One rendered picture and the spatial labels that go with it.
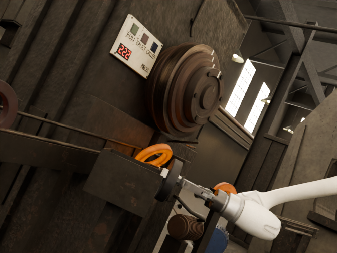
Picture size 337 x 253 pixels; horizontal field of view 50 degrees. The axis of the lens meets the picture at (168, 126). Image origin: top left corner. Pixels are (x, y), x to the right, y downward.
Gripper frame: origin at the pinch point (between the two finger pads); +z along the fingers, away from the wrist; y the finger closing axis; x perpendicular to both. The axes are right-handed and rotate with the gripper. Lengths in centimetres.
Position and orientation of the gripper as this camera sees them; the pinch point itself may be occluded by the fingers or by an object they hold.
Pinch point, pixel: (171, 175)
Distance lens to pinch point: 126.1
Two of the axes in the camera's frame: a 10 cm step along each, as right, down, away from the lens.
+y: -0.5, 0.6, 10.0
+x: 4.6, -8.8, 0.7
